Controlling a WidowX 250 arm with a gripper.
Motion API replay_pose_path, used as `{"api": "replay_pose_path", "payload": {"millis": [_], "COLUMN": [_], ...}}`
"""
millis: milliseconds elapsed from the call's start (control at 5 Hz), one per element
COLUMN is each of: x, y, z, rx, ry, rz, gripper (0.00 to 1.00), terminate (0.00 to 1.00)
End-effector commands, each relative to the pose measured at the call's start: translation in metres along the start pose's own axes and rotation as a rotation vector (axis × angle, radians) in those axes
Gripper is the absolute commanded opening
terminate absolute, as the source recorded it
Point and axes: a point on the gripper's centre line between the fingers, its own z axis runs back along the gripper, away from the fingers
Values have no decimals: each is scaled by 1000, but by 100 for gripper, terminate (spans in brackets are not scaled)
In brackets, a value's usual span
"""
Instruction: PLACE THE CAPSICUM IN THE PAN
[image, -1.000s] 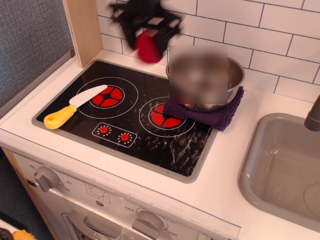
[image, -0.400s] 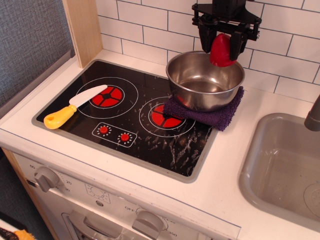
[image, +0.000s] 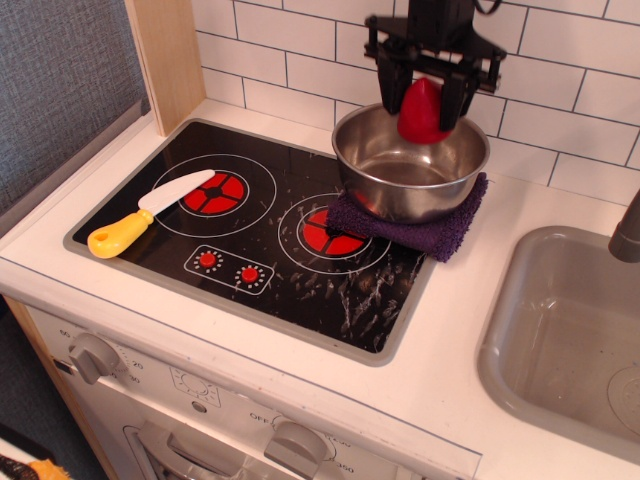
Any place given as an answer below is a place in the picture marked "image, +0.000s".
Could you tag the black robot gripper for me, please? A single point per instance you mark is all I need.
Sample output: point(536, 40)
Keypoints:
point(437, 38)

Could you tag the red toy capsicum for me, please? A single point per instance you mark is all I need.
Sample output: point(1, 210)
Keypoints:
point(419, 117)

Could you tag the stainless steel pan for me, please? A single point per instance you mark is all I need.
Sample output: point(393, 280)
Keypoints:
point(403, 182)

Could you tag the purple folded cloth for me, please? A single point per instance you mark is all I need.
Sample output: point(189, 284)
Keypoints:
point(440, 239)

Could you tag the black toy stove top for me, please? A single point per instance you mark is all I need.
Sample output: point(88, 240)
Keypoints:
point(254, 242)

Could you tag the grey toy faucet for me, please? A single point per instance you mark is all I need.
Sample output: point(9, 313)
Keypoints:
point(624, 243)

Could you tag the grey toy sink basin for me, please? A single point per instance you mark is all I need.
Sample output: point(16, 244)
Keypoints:
point(561, 350)

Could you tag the yellow white toy knife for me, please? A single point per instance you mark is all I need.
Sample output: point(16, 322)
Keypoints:
point(111, 240)

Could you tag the grey right oven knob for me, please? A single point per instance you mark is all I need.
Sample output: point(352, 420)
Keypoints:
point(297, 448)

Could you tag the grey oven knob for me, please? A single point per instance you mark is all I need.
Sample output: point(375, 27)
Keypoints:
point(93, 357)
point(297, 448)

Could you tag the white toy oven front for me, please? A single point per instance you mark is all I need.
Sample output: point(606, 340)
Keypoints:
point(151, 420)

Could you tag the grey left oven knob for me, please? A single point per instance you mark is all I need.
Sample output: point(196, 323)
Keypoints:
point(93, 357)

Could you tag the orange black fuzzy object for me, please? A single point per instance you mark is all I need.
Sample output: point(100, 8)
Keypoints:
point(20, 465)

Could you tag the wooden vertical post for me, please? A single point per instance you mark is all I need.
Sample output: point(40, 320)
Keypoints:
point(165, 37)

